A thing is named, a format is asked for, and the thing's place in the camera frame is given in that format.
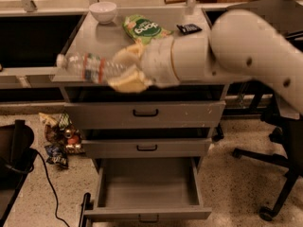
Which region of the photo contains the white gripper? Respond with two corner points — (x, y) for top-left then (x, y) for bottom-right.
(108, 36), (180, 93)

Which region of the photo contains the clear plastic water bottle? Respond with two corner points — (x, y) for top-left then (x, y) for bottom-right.
(55, 52), (128, 84)

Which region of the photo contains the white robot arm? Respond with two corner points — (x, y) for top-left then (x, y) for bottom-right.
(108, 9), (303, 114)

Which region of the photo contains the grey drawer cabinet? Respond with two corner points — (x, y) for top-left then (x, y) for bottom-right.
(54, 8), (228, 160)

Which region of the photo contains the grey top drawer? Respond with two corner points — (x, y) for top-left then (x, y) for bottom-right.
(63, 86), (227, 130)

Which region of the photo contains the grey drawer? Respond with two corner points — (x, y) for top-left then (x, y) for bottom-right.
(83, 157), (211, 223)
(82, 128), (211, 159)
(63, 86), (227, 130)

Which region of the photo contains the grey middle drawer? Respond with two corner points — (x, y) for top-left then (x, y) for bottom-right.
(82, 128), (211, 159)

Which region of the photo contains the grey bottom drawer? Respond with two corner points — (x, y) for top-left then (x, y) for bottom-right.
(83, 157), (211, 223)

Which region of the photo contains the green snack bag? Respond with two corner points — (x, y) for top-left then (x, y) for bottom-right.
(122, 14), (172, 45)

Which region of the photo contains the white ceramic bowl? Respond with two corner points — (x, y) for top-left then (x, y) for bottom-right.
(89, 2), (117, 24)

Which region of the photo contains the small black snack packet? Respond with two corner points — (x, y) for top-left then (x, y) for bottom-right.
(177, 24), (202, 35)

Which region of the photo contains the pile of snack packets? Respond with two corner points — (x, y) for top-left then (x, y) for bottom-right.
(39, 113), (84, 168)

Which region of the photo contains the wooden stick in background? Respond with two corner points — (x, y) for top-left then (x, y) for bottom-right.
(164, 0), (200, 4)

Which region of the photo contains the black office chair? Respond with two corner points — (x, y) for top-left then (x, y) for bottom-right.
(227, 0), (303, 221)

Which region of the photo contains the black power cable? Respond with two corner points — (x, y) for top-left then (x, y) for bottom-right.
(31, 148), (72, 227)

